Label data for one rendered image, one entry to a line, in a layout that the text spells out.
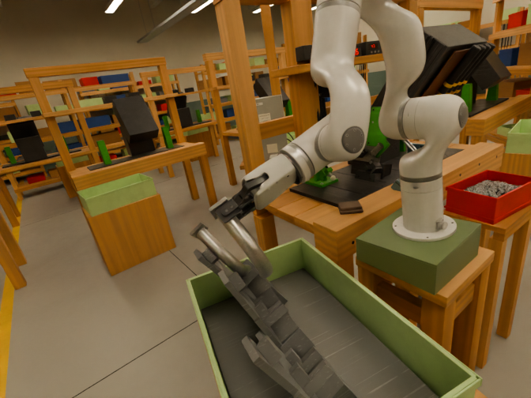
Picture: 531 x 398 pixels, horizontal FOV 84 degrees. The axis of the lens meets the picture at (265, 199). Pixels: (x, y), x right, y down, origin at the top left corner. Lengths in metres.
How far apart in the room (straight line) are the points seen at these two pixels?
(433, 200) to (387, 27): 0.51
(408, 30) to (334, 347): 0.79
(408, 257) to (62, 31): 10.95
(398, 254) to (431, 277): 0.11
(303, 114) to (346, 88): 1.22
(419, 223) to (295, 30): 1.19
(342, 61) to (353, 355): 0.66
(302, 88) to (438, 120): 1.00
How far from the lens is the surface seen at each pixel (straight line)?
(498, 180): 1.82
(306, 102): 1.79
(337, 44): 0.65
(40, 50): 11.10
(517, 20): 5.38
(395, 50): 0.89
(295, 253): 1.06
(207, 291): 1.00
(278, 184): 0.56
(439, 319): 1.08
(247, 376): 0.82
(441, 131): 0.92
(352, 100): 0.56
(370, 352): 0.84
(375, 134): 1.75
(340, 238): 1.24
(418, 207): 1.03
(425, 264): 0.96
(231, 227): 0.56
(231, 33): 1.57
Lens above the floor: 1.48
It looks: 21 degrees down
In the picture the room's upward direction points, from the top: 9 degrees counter-clockwise
